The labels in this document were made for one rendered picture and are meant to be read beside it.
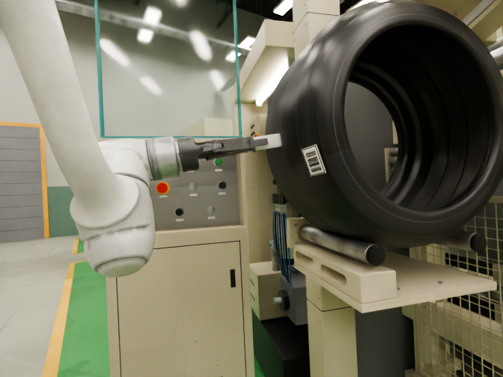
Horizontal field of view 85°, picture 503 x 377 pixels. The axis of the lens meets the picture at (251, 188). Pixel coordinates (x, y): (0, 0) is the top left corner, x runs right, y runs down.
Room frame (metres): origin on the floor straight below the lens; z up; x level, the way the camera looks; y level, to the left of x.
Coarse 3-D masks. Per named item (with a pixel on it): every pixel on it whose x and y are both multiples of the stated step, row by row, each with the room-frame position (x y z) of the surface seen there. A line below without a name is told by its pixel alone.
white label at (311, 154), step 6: (306, 150) 0.56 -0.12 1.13; (312, 150) 0.55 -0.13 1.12; (318, 150) 0.54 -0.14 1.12; (306, 156) 0.57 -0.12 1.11; (312, 156) 0.56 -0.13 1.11; (318, 156) 0.55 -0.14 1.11; (306, 162) 0.57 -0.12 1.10; (312, 162) 0.56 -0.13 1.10; (318, 162) 0.55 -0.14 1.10; (312, 168) 0.57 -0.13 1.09; (318, 168) 0.56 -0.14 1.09; (324, 168) 0.55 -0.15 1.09; (312, 174) 0.57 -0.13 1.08
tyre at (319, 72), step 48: (384, 0) 0.62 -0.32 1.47; (336, 48) 0.56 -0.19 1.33; (384, 48) 0.83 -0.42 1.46; (432, 48) 0.76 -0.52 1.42; (480, 48) 0.65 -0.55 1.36; (288, 96) 0.61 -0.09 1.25; (336, 96) 0.55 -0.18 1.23; (384, 96) 0.92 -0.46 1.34; (432, 96) 0.87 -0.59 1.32; (480, 96) 0.75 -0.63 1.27; (288, 144) 0.61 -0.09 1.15; (336, 144) 0.55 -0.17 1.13; (432, 144) 0.91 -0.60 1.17; (480, 144) 0.76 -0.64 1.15; (288, 192) 0.73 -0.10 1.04; (336, 192) 0.57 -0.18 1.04; (384, 192) 0.91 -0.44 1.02; (432, 192) 0.85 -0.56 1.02; (480, 192) 0.64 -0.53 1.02; (384, 240) 0.62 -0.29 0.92; (432, 240) 0.64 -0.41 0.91
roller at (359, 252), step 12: (312, 228) 0.85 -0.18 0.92; (312, 240) 0.82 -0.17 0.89; (324, 240) 0.75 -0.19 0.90; (336, 240) 0.70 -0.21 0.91; (348, 240) 0.66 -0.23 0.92; (360, 240) 0.63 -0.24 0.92; (348, 252) 0.64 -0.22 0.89; (360, 252) 0.60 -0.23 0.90; (372, 252) 0.57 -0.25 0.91; (384, 252) 0.58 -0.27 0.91; (372, 264) 0.58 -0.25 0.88
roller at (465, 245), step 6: (456, 234) 0.68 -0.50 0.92; (462, 234) 0.67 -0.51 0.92; (468, 234) 0.66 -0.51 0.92; (474, 234) 0.65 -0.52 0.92; (480, 234) 0.65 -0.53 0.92; (444, 240) 0.71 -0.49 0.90; (450, 240) 0.69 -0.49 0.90; (456, 240) 0.68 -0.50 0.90; (462, 240) 0.66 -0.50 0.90; (468, 240) 0.65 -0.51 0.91; (474, 240) 0.64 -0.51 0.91; (480, 240) 0.64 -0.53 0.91; (486, 240) 0.65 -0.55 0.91; (450, 246) 0.70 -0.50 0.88; (456, 246) 0.68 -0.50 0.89; (462, 246) 0.67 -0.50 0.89; (468, 246) 0.65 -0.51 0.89; (474, 246) 0.64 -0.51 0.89; (480, 246) 0.64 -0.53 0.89; (486, 246) 0.65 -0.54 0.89; (480, 252) 0.65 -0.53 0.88
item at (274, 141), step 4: (260, 136) 0.64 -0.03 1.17; (264, 136) 0.64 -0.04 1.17; (268, 136) 0.64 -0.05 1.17; (272, 136) 0.64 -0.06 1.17; (276, 136) 0.65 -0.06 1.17; (280, 136) 0.65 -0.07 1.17; (268, 140) 0.64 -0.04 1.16; (272, 140) 0.64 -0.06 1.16; (276, 140) 0.65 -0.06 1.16; (280, 140) 0.65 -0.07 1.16; (268, 144) 0.64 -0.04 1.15; (272, 144) 0.64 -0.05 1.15; (276, 144) 0.65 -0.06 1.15; (280, 144) 0.65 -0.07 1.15; (256, 148) 0.63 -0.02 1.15; (260, 148) 0.64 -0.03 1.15; (264, 148) 0.64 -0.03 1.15
